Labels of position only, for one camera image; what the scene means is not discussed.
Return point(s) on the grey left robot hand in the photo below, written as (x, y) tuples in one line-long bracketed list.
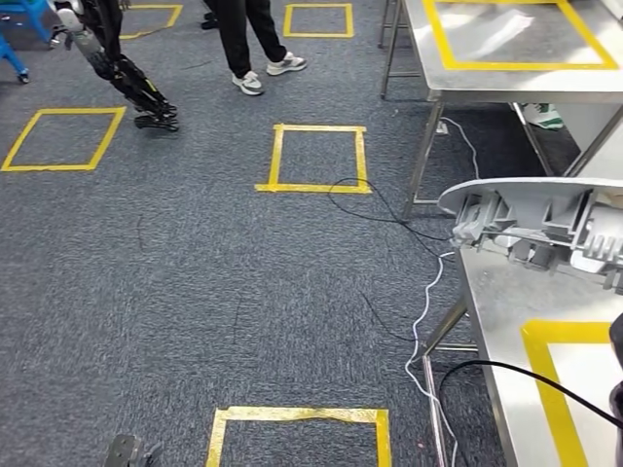
[(126, 454)]

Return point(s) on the grey plastic wheel hubcap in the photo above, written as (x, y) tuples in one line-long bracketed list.
[(511, 190)]

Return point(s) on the blue metal shelf rack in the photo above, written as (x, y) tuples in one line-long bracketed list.
[(24, 16)]

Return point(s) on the stainless steel workbench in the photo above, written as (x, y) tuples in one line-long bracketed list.
[(496, 303)]

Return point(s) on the yellow floor tape square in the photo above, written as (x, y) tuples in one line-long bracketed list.
[(311, 188), (292, 414), (146, 33), (316, 33), (48, 167)]

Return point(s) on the black humanoid robot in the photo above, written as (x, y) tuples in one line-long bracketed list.
[(126, 77)]

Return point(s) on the person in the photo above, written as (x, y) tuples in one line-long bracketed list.
[(239, 39)]

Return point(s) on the yellow tape double rectangle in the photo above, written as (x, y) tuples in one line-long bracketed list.
[(545, 361)]

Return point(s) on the stainless steel table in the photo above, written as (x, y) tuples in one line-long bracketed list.
[(486, 84)]

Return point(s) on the white cabinet panel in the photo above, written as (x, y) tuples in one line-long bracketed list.
[(599, 142)]

